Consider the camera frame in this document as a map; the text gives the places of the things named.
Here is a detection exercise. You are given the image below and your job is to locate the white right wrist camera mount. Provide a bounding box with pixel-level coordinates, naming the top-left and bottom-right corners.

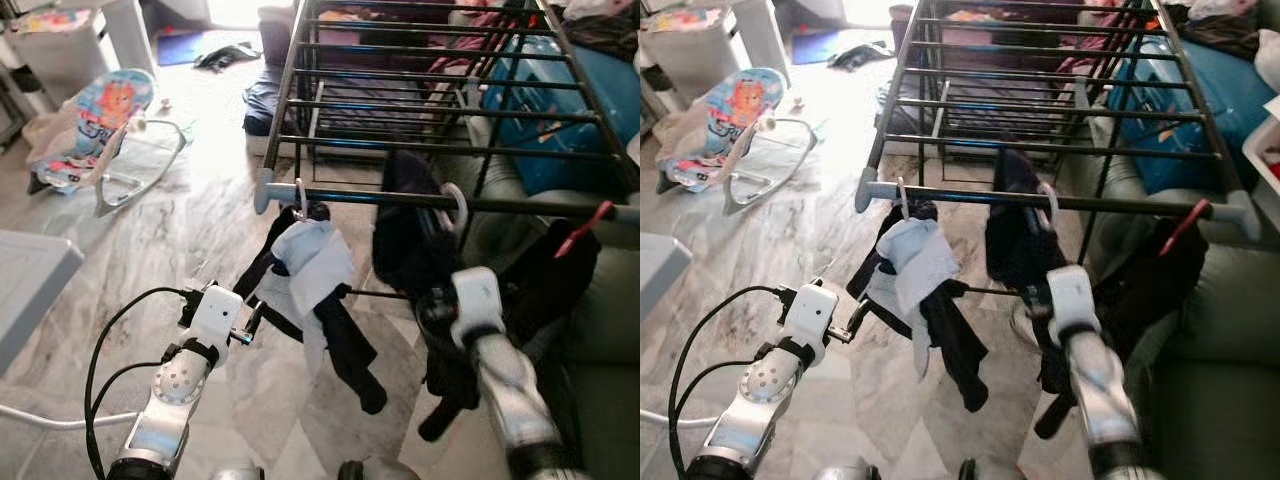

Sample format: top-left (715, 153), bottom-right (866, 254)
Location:
top-left (1045, 265), bottom-right (1101, 346)
top-left (450, 268), bottom-right (506, 349)

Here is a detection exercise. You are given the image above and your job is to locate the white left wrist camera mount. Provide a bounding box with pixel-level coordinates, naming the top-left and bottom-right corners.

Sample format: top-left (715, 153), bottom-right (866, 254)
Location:
top-left (188, 285), bottom-right (244, 349)
top-left (783, 283), bottom-right (839, 353)

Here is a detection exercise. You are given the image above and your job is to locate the robot leg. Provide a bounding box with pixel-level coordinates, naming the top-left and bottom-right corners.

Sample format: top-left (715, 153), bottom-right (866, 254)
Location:
top-left (337, 457), bottom-right (421, 480)
top-left (958, 457), bottom-right (1026, 480)
top-left (815, 458), bottom-right (881, 480)
top-left (208, 458), bottom-right (266, 480)

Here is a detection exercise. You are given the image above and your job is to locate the grey folding table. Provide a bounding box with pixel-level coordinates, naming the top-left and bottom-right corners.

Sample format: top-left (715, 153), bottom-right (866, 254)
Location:
top-left (0, 230), bottom-right (86, 373)
top-left (640, 232), bottom-right (693, 346)

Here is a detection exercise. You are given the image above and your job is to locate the dark blue mattress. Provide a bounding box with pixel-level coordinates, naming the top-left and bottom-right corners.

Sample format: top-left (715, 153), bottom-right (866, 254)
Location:
top-left (878, 75), bottom-right (1076, 141)
top-left (243, 65), bottom-right (471, 141)

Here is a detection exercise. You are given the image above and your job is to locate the black and white garment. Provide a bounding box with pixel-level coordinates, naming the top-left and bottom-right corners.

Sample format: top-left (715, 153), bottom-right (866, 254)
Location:
top-left (845, 200), bottom-right (991, 413)
top-left (235, 200), bottom-right (391, 416)

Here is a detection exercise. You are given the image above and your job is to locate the red plastic hanger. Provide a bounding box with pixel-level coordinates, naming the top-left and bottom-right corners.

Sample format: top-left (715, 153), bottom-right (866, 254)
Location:
top-left (553, 200), bottom-right (616, 259)
top-left (1158, 198), bottom-right (1213, 256)

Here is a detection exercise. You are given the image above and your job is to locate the blue printed cushion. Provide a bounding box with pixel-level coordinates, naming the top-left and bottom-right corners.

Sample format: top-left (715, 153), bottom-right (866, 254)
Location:
top-left (1110, 35), bottom-right (1280, 196)
top-left (482, 38), bottom-right (641, 196)

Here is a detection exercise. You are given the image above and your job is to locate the purple armchair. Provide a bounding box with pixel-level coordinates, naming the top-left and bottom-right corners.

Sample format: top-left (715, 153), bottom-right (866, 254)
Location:
top-left (888, 5), bottom-right (916, 56)
top-left (258, 5), bottom-right (301, 66)

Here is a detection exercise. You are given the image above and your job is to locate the colourful baby bouncer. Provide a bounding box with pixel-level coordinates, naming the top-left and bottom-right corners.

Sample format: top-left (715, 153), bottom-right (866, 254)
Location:
top-left (25, 68), bottom-right (191, 218)
top-left (655, 67), bottom-right (816, 216)

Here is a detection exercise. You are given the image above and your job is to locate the white pillow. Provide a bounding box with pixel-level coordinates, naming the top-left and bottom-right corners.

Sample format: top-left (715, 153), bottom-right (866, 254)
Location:
top-left (1253, 28), bottom-right (1280, 93)

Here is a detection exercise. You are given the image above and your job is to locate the white cable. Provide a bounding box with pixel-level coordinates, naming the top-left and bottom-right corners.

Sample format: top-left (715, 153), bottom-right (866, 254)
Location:
top-left (0, 403), bottom-right (141, 431)
top-left (640, 408), bottom-right (716, 429)

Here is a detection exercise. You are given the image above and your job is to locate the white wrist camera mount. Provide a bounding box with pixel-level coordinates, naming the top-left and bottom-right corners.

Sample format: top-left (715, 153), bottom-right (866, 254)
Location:
top-left (1045, 265), bottom-right (1101, 346)
top-left (783, 283), bottom-right (839, 353)
top-left (188, 285), bottom-right (244, 349)
top-left (450, 268), bottom-right (506, 349)

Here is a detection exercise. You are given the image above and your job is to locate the white air purifier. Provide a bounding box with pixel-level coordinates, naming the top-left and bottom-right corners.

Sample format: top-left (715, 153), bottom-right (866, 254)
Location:
top-left (640, 5), bottom-right (761, 101)
top-left (10, 5), bottom-right (126, 101)

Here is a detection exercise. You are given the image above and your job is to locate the dark purple garment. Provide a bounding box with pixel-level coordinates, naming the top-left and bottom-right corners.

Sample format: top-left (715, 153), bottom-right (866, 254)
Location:
top-left (985, 148), bottom-right (1081, 441)
top-left (372, 150), bottom-right (486, 443)

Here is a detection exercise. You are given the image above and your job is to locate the dark crumpled cloth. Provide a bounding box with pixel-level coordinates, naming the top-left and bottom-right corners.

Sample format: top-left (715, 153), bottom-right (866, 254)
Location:
top-left (828, 42), bottom-right (896, 73)
top-left (193, 42), bottom-right (263, 73)

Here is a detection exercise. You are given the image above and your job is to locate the robot right leg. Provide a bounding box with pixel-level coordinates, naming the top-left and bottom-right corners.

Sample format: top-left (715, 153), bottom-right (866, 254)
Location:
top-left (337, 457), bottom-right (421, 480)
top-left (958, 457), bottom-right (1026, 480)

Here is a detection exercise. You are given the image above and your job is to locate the pink garment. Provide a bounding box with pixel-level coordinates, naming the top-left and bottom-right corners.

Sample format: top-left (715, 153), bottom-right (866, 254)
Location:
top-left (1055, 0), bottom-right (1151, 76)
top-left (425, 0), bottom-right (526, 81)

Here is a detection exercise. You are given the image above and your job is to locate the blue mat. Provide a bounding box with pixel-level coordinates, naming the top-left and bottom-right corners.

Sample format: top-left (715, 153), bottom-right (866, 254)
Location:
top-left (155, 30), bottom-right (206, 67)
top-left (792, 30), bottom-right (841, 66)

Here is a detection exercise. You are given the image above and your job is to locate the white storage box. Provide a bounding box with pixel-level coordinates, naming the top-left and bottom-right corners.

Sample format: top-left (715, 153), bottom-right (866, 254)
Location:
top-left (1242, 95), bottom-right (1280, 196)

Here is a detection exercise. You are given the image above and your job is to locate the robot left leg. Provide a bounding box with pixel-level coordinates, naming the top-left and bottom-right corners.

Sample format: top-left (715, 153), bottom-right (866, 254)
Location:
top-left (208, 458), bottom-right (266, 480)
top-left (815, 458), bottom-right (881, 480)

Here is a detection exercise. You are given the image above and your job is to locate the black metal drying rack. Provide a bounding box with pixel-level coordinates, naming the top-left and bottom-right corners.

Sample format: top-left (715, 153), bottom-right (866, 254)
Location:
top-left (253, 0), bottom-right (641, 299)
top-left (855, 0), bottom-right (1263, 297)

